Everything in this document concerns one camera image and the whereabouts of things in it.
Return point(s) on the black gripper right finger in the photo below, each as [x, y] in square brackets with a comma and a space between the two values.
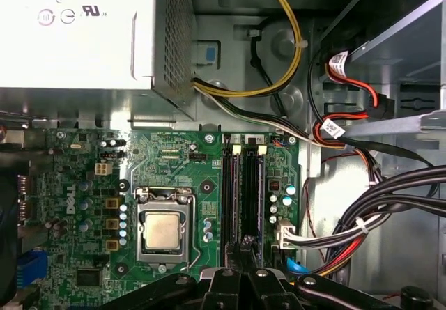
[265, 289]

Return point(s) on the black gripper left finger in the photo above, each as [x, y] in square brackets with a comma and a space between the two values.
[223, 289]

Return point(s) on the black RAM slot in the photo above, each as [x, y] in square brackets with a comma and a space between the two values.
[248, 191]
[226, 191]

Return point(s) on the thin metal locking lever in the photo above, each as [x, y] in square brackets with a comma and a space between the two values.
[195, 261]

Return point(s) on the white power connector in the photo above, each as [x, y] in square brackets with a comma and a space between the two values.
[285, 235]

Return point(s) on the metal socket cover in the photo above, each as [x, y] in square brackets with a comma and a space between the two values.
[162, 255]

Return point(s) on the silver CPU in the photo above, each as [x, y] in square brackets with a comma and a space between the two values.
[162, 230]

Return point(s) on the black CPU socket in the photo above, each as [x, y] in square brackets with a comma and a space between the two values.
[163, 193]

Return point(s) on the green Dell motherboard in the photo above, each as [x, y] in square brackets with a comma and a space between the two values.
[167, 170]

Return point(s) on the blue VGA port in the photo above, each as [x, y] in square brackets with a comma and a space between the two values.
[31, 270]

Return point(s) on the black PC case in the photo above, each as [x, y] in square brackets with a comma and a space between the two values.
[275, 43]

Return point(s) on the grey metal drive cage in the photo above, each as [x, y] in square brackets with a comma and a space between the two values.
[418, 59]

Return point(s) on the grey power supply unit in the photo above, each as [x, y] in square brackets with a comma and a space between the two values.
[69, 52]

